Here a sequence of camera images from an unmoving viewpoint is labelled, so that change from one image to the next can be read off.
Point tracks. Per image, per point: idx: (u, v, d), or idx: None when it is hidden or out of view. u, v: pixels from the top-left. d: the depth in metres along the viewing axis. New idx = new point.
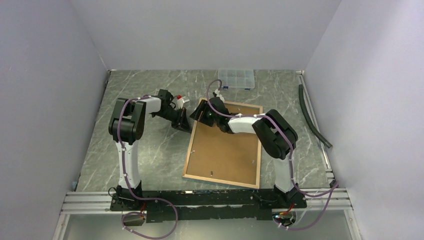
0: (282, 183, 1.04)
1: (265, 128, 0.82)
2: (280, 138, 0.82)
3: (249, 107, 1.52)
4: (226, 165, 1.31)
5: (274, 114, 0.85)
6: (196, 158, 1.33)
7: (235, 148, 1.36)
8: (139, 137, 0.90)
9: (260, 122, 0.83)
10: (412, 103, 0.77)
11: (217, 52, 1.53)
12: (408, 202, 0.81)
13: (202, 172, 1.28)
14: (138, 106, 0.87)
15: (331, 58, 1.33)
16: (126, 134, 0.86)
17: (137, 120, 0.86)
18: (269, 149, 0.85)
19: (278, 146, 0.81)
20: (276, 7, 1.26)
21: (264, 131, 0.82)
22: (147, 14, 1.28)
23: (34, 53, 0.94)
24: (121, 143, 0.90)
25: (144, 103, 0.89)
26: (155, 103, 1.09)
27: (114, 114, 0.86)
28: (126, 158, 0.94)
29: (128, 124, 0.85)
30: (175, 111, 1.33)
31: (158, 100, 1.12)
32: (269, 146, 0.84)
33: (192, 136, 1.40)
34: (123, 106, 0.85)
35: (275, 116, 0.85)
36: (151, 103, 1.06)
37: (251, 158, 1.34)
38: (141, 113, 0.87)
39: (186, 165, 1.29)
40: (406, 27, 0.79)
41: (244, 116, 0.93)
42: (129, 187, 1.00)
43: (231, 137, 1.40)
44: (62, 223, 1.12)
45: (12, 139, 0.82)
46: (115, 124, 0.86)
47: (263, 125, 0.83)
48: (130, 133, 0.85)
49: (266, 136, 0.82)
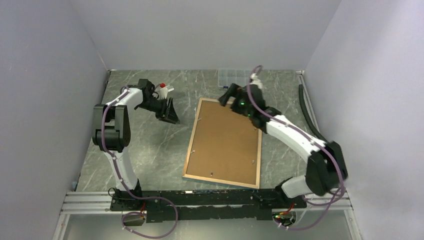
0: (291, 191, 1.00)
1: (322, 165, 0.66)
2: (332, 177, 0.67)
3: None
4: (226, 165, 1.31)
5: (333, 148, 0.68)
6: (196, 157, 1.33)
7: (235, 148, 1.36)
8: (127, 143, 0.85)
9: (318, 156, 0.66)
10: (412, 102, 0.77)
11: (216, 52, 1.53)
12: (408, 203, 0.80)
13: (202, 172, 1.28)
14: (118, 111, 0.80)
15: (331, 58, 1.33)
16: (113, 142, 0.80)
17: (121, 127, 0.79)
18: (315, 185, 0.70)
19: (328, 186, 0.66)
20: (276, 7, 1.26)
21: (320, 168, 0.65)
22: (147, 14, 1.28)
23: (34, 53, 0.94)
24: (109, 151, 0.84)
25: (125, 107, 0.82)
26: (135, 97, 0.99)
27: (95, 124, 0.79)
28: (119, 165, 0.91)
29: (112, 132, 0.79)
30: (158, 102, 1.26)
31: (139, 92, 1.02)
32: (316, 182, 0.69)
33: (192, 136, 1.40)
34: (104, 114, 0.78)
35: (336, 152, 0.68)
36: (131, 98, 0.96)
37: (251, 158, 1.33)
38: (123, 118, 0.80)
39: (186, 165, 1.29)
40: (406, 27, 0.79)
41: (294, 128, 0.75)
42: (126, 189, 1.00)
43: (230, 137, 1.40)
44: (62, 223, 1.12)
45: (12, 139, 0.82)
46: (98, 134, 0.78)
47: (322, 159, 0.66)
48: (117, 141, 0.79)
49: (321, 173, 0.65)
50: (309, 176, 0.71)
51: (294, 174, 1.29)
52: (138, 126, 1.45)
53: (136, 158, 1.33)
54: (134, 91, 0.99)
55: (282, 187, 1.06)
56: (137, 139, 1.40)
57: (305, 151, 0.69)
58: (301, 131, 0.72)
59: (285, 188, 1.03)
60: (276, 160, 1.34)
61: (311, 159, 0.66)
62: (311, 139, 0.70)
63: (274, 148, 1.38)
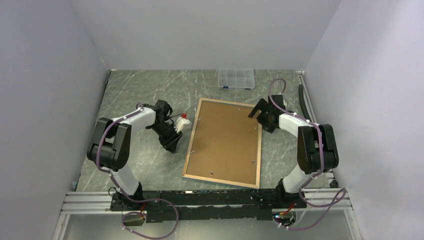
0: (289, 183, 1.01)
1: (310, 139, 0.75)
2: (317, 153, 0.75)
3: (249, 107, 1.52)
4: (226, 165, 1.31)
5: (326, 130, 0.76)
6: (195, 157, 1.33)
7: (235, 148, 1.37)
8: (123, 164, 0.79)
9: (308, 130, 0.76)
10: (412, 102, 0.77)
11: (217, 52, 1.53)
12: (408, 203, 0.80)
13: (202, 172, 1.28)
14: (121, 129, 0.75)
15: (331, 58, 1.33)
16: (106, 161, 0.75)
17: (118, 148, 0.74)
18: (301, 159, 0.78)
19: (310, 159, 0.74)
20: (277, 7, 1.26)
21: (307, 141, 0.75)
22: (147, 14, 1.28)
23: (33, 53, 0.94)
24: (104, 169, 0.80)
25: (129, 126, 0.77)
26: (147, 116, 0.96)
27: (93, 139, 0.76)
28: (116, 179, 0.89)
29: (108, 150, 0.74)
30: (169, 131, 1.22)
31: (152, 113, 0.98)
32: (302, 156, 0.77)
33: (191, 136, 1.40)
34: (105, 130, 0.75)
35: (326, 133, 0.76)
36: (142, 119, 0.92)
37: (251, 158, 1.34)
38: (123, 138, 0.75)
39: (186, 165, 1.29)
40: (407, 28, 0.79)
41: (298, 117, 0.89)
42: (125, 195, 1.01)
43: (230, 137, 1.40)
44: (62, 223, 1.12)
45: (12, 139, 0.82)
46: (94, 149, 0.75)
47: (310, 135, 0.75)
48: (111, 160, 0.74)
49: (306, 145, 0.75)
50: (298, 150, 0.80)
51: None
52: None
53: (136, 158, 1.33)
54: (147, 111, 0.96)
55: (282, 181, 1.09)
56: (137, 139, 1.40)
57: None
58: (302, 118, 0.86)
59: (285, 180, 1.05)
60: (276, 160, 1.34)
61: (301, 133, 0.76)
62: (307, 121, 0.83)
63: (274, 148, 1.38)
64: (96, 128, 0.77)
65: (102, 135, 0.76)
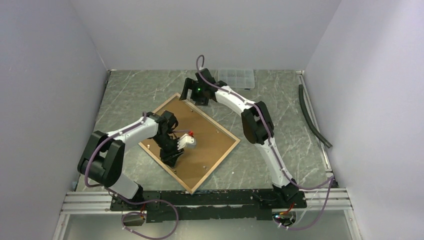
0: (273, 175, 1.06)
1: (251, 118, 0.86)
2: (261, 128, 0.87)
3: (167, 102, 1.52)
4: (204, 149, 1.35)
5: (261, 105, 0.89)
6: (184, 165, 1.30)
7: (199, 133, 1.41)
8: (113, 181, 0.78)
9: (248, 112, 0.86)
10: (411, 102, 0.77)
11: (216, 52, 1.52)
12: (408, 203, 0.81)
13: (197, 170, 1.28)
14: (112, 148, 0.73)
15: (331, 58, 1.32)
16: (96, 177, 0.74)
17: (107, 167, 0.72)
18: (250, 135, 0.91)
19: (256, 134, 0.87)
20: (277, 7, 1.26)
21: (249, 121, 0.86)
22: (147, 14, 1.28)
23: (34, 54, 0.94)
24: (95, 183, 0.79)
25: (121, 145, 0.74)
26: (147, 129, 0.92)
27: (85, 153, 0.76)
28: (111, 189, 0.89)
29: (99, 166, 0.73)
30: (171, 146, 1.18)
31: (154, 125, 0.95)
32: (249, 133, 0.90)
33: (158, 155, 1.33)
34: (97, 146, 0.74)
35: (261, 108, 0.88)
36: (141, 132, 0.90)
37: (214, 130, 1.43)
38: (113, 159, 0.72)
39: (183, 181, 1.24)
40: (406, 28, 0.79)
41: (233, 94, 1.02)
42: (123, 198, 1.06)
43: (196, 121, 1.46)
44: (62, 223, 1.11)
45: (12, 140, 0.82)
46: (85, 163, 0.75)
47: (251, 115, 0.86)
48: (99, 177, 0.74)
49: (249, 124, 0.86)
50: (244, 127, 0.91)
51: (294, 174, 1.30)
52: None
53: (136, 158, 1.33)
54: (149, 123, 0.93)
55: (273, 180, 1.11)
56: None
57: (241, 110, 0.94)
58: (238, 96, 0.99)
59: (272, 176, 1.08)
60: None
61: (242, 115, 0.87)
62: (244, 100, 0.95)
63: None
64: (90, 142, 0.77)
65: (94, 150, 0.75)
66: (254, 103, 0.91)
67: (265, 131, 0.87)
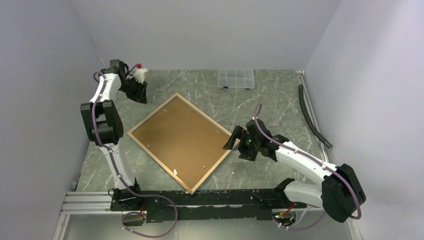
0: (293, 196, 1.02)
1: (339, 190, 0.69)
2: (349, 200, 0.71)
3: (167, 102, 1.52)
4: (204, 149, 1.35)
5: (346, 171, 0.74)
6: (183, 166, 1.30)
7: (199, 133, 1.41)
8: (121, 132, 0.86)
9: (332, 181, 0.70)
10: (411, 102, 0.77)
11: (217, 52, 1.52)
12: (408, 202, 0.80)
13: (197, 172, 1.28)
14: (106, 107, 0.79)
15: (331, 58, 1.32)
16: (109, 138, 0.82)
17: (113, 123, 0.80)
18: (331, 209, 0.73)
19: (344, 209, 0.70)
20: (277, 7, 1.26)
21: (338, 194, 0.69)
22: (147, 14, 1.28)
23: (33, 53, 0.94)
24: (105, 145, 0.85)
25: (111, 102, 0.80)
26: (114, 82, 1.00)
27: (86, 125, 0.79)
28: (116, 159, 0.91)
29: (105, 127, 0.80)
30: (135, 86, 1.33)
31: (116, 76, 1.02)
32: (333, 207, 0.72)
33: (157, 156, 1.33)
34: (92, 115, 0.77)
35: (347, 175, 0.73)
36: (111, 87, 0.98)
37: (213, 130, 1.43)
38: (113, 115, 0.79)
39: (183, 182, 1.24)
40: (407, 28, 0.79)
41: (303, 154, 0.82)
42: (127, 187, 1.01)
43: (196, 122, 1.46)
44: (62, 223, 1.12)
45: (12, 140, 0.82)
46: (92, 132, 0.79)
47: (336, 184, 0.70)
48: (113, 135, 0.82)
49: (337, 197, 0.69)
50: (324, 200, 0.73)
51: (294, 174, 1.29)
52: None
53: (136, 158, 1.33)
54: (111, 78, 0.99)
55: (284, 192, 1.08)
56: None
57: (319, 177, 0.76)
58: (311, 157, 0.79)
59: (289, 193, 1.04)
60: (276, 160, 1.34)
61: (325, 184, 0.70)
62: (322, 164, 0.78)
63: None
64: (83, 116, 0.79)
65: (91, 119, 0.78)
66: (335, 168, 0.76)
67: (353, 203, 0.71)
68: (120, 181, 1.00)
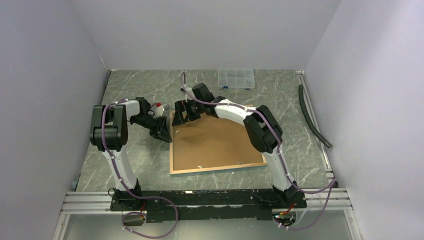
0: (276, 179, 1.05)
1: (255, 124, 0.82)
2: (267, 133, 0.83)
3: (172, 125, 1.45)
4: (232, 131, 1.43)
5: (264, 110, 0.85)
6: (232, 155, 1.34)
7: (219, 126, 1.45)
8: (125, 142, 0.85)
9: (250, 117, 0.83)
10: (410, 102, 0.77)
11: (217, 52, 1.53)
12: (408, 202, 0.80)
13: (251, 148, 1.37)
14: (117, 110, 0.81)
15: (331, 58, 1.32)
16: (112, 141, 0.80)
17: (119, 125, 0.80)
18: (255, 143, 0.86)
19: (263, 141, 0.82)
20: (276, 7, 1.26)
21: (254, 128, 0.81)
22: (147, 14, 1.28)
23: (34, 53, 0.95)
24: (108, 151, 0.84)
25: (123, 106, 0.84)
26: (133, 105, 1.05)
27: (93, 123, 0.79)
28: (118, 165, 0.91)
29: (110, 130, 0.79)
30: (153, 120, 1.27)
31: (136, 103, 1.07)
32: (256, 141, 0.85)
33: (210, 168, 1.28)
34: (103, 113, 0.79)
35: (264, 113, 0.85)
36: (128, 106, 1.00)
37: None
38: (122, 117, 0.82)
39: (253, 163, 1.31)
40: (406, 28, 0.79)
41: (232, 105, 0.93)
42: (127, 189, 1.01)
43: (209, 121, 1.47)
44: (62, 223, 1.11)
45: (11, 140, 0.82)
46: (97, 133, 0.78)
47: (253, 119, 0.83)
48: (116, 140, 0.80)
49: (255, 131, 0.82)
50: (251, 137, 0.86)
51: (294, 174, 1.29)
52: (138, 126, 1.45)
53: (136, 158, 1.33)
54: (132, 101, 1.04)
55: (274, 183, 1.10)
56: (137, 139, 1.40)
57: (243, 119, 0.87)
58: (238, 105, 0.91)
59: (275, 181, 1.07)
60: None
61: (245, 122, 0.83)
62: (244, 108, 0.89)
63: None
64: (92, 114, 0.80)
65: (100, 119, 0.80)
66: (255, 109, 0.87)
67: (272, 135, 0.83)
68: (121, 184, 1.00)
